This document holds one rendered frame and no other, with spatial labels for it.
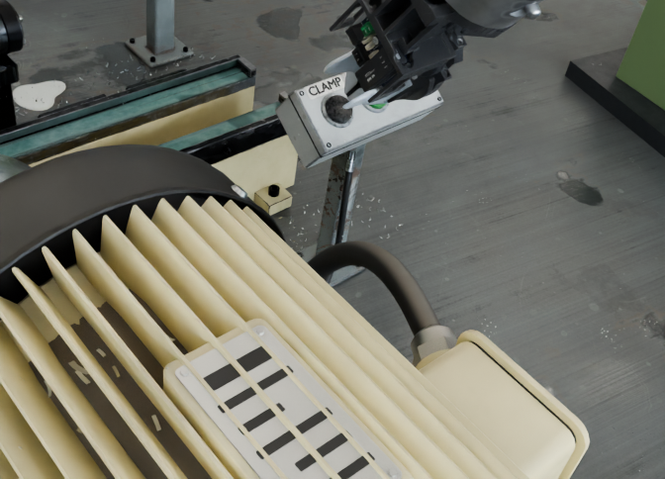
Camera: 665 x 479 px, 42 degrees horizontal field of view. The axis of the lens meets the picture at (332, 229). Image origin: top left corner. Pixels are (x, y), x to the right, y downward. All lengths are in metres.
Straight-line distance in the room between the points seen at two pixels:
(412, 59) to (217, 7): 0.90
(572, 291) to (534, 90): 0.46
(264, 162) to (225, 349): 0.87
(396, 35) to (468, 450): 0.46
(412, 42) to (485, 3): 0.08
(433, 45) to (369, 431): 0.49
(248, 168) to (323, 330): 0.82
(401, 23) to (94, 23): 0.90
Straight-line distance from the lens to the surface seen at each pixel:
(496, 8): 0.63
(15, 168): 0.69
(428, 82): 0.75
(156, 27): 1.40
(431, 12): 0.64
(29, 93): 1.35
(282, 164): 1.15
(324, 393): 0.26
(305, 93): 0.88
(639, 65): 1.52
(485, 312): 1.09
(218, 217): 0.33
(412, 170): 1.26
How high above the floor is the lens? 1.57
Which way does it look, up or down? 43 degrees down
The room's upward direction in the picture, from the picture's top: 11 degrees clockwise
